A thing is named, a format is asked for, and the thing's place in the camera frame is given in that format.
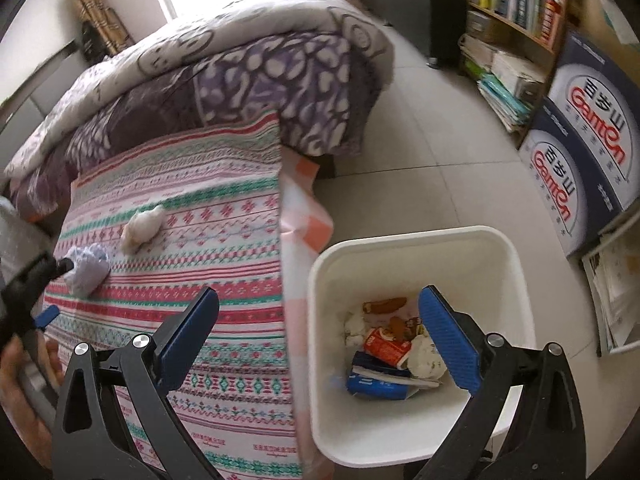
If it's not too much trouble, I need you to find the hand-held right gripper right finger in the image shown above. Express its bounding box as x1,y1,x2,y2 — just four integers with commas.
418,284,587,480

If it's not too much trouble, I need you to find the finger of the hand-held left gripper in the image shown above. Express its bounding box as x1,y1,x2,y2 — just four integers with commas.
14,306,62,335
19,254,77,302

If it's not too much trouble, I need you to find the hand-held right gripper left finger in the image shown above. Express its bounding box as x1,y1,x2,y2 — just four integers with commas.
50,286,221,480

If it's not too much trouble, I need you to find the large white tissue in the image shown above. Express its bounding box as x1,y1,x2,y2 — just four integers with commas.
407,334,449,381

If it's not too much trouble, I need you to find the pale blue paper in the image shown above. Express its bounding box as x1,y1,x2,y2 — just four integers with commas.
65,242,111,296

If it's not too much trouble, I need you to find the blue snack packet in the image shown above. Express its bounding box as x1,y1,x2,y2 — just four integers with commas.
346,351,444,402

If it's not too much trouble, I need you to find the white plastic bin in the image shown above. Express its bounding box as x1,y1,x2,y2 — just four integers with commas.
306,225,539,469

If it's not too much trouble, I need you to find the person's left hand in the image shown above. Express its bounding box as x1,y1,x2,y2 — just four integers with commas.
0,332,66,461

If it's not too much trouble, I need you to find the brown snack piece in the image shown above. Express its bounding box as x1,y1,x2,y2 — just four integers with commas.
389,316,419,341

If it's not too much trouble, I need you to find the red white paper carton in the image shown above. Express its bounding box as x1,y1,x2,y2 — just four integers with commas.
363,326,414,369

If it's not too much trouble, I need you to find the crumpled white tissue scrap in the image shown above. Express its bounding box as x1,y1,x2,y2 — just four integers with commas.
344,310,374,346

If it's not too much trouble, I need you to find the patterned striped bedsheet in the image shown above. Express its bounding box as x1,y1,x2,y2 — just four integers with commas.
42,112,336,480

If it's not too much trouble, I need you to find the small crumpled white tissue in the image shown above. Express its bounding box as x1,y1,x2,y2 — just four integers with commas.
120,205,166,254

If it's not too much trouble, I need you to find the grey bed headboard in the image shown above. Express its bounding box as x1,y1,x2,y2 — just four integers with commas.
0,45,76,161

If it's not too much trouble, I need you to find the pile of magazines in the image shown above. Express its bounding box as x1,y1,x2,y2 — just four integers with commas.
580,220,640,359

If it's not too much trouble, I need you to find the blue white cardboard box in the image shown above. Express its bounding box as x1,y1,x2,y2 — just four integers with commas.
542,30,640,212
517,97,626,257

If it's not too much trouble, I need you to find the black bag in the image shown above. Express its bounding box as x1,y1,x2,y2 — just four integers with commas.
80,22,109,64

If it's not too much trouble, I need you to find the rolled bamboo mat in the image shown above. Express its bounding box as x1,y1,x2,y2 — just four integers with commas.
70,0,136,59

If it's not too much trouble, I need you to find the stack of papers and booklets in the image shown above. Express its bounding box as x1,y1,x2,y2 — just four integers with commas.
460,35,549,132

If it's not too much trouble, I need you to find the purple patterned blanket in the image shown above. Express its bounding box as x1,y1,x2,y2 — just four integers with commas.
10,42,396,222

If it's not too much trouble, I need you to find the white printed quilt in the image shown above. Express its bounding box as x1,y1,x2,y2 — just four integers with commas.
2,0,396,182

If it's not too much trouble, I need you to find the wooden bookshelf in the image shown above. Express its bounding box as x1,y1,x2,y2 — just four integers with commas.
457,0,584,132

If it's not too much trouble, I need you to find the black cabinet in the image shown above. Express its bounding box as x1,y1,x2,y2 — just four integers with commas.
357,0,469,69

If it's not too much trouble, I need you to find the row of upright books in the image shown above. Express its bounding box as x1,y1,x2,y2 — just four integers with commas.
470,0,564,44

